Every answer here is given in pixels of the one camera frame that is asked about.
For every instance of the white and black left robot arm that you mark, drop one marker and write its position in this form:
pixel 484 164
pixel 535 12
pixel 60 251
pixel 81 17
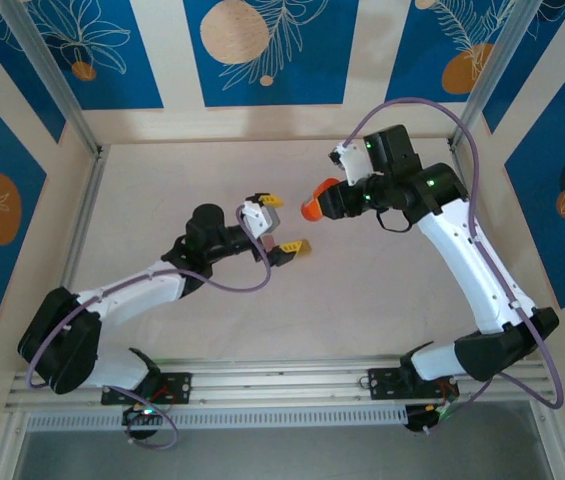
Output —
pixel 137 305

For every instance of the black base connector board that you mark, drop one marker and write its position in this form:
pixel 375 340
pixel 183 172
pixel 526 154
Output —
pixel 419 420
pixel 137 416

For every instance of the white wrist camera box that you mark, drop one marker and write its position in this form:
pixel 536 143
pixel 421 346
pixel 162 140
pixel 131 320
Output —
pixel 354 162
pixel 257 217

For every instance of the aluminium frame post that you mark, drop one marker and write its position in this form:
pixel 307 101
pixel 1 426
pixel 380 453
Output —
pixel 494 75
pixel 53 75

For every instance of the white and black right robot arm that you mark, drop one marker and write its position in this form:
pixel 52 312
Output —
pixel 467 270

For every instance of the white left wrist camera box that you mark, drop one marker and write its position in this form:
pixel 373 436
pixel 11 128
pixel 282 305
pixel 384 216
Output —
pixel 257 217

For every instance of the aluminium table side rail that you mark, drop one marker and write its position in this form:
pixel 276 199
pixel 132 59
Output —
pixel 459 165
pixel 80 225

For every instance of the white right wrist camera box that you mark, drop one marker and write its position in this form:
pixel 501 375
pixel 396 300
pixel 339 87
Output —
pixel 354 162

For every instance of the orange plastic pill bottle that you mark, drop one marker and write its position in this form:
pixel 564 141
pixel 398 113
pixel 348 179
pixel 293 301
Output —
pixel 311 207

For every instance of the aluminium frame beam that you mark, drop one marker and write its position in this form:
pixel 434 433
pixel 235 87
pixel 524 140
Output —
pixel 282 385

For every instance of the maroon and yellow pill organizer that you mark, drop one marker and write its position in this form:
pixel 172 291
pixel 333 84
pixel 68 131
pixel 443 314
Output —
pixel 269 242

